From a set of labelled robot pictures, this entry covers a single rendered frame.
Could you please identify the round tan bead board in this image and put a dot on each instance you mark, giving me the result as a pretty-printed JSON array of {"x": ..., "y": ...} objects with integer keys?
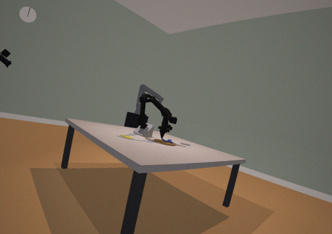
[{"x": 163, "y": 142}]

